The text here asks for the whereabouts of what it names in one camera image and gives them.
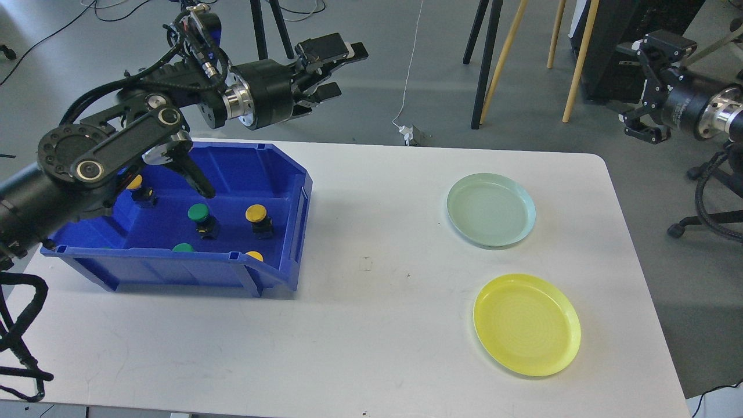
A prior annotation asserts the green push button front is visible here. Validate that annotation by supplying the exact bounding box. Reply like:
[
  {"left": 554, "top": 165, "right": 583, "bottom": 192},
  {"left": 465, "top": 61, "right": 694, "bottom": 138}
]
[{"left": 171, "top": 243, "right": 195, "bottom": 253}]

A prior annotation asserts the white cable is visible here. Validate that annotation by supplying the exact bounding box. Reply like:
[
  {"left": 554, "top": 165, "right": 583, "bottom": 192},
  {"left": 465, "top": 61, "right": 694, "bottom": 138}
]
[{"left": 392, "top": 0, "right": 425, "bottom": 129}]

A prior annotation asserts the wooden leg right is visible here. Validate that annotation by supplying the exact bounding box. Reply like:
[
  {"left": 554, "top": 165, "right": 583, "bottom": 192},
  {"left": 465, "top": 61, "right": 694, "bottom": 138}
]
[{"left": 547, "top": 1, "right": 600, "bottom": 124}]

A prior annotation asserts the black office chair base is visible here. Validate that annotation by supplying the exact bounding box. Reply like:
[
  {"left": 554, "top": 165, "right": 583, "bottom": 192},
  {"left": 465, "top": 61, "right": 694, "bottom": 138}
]
[{"left": 666, "top": 145, "right": 743, "bottom": 243}]

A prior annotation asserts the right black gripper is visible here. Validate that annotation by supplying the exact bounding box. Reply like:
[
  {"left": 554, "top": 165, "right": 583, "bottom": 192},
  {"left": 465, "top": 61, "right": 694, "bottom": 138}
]
[{"left": 618, "top": 31, "right": 717, "bottom": 145}]

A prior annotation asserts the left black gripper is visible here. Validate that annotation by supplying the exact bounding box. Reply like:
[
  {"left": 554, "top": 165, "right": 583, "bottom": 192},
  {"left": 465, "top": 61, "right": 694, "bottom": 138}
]
[{"left": 233, "top": 33, "right": 369, "bottom": 130}]

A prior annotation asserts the white power adapter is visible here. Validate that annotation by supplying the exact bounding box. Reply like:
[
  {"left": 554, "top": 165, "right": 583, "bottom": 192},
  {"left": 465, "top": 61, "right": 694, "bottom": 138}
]
[{"left": 398, "top": 125, "right": 425, "bottom": 146}]

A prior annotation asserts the blue plastic bin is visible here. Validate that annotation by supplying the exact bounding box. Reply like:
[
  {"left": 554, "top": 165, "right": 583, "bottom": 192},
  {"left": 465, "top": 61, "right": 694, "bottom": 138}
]
[{"left": 40, "top": 142, "right": 312, "bottom": 297}]

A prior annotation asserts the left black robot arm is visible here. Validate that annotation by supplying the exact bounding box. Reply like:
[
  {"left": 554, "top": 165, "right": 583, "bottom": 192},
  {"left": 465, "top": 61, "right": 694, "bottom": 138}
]
[{"left": 2, "top": 2, "right": 369, "bottom": 272}]

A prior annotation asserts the wooden leg left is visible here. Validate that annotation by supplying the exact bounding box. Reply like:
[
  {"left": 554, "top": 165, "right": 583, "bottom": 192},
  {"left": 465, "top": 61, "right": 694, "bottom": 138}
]
[{"left": 476, "top": 1, "right": 528, "bottom": 127}]

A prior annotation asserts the yellow push button front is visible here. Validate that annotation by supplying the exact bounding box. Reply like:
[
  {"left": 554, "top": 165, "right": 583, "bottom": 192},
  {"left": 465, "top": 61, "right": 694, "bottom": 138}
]
[{"left": 245, "top": 251, "right": 264, "bottom": 262}]

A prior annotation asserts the light green plate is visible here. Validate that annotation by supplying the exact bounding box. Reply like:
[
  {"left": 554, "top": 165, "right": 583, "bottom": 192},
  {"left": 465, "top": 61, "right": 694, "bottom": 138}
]
[{"left": 446, "top": 172, "right": 536, "bottom": 248}]

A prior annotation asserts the black tripod legs left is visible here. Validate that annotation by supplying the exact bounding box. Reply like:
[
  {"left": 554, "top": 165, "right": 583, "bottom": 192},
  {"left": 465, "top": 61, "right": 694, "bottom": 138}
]
[{"left": 250, "top": 0, "right": 295, "bottom": 61}]

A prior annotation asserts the yellow plate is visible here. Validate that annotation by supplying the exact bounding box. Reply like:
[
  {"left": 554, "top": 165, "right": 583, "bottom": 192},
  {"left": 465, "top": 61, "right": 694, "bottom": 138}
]
[{"left": 473, "top": 273, "right": 583, "bottom": 378}]

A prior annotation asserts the black stand leg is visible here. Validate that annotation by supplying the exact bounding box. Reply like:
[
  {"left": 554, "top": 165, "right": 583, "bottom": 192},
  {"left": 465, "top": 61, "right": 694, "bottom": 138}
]
[{"left": 462, "top": 1, "right": 503, "bottom": 130}]

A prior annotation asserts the wooden leg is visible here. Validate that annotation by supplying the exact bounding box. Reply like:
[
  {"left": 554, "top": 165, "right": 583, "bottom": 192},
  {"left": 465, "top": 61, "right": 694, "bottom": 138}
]
[
  {"left": 476, "top": 1, "right": 528, "bottom": 127},
  {"left": 547, "top": 1, "right": 600, "bottom": 124}
]

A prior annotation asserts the green push button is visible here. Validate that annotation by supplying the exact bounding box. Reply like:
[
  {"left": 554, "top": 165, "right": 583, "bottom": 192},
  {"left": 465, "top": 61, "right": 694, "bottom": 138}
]
[
  {"left": 187, "top": 203, "right": 220, "bottom": 240},
  {"left": 171, "top": 243, "right": 195, "bottom": 253}
]

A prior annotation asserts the black cabinet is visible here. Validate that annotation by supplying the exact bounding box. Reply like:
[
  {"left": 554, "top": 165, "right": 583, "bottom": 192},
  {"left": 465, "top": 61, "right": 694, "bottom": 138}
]
[{"left": 569, "top": 0, "right": 706, "bottom": 105}]

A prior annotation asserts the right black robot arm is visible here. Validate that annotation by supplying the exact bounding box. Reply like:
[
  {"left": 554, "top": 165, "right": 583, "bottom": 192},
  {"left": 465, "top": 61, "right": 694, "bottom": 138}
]
[{"left": 615, "top": 31, "right": 741, "bottom": 145}]

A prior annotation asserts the yellow push button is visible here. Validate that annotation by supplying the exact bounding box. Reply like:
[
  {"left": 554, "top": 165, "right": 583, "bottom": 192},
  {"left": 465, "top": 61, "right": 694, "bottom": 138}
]
[
  {"left": 244, "top": 204, "right": 274, "bottom": 240},
  {"left": 245, "top": 251, "right": 264, "bottom": 262},
  {"left": 127, "top": 174, "right": 157, "bottom": 209}
]

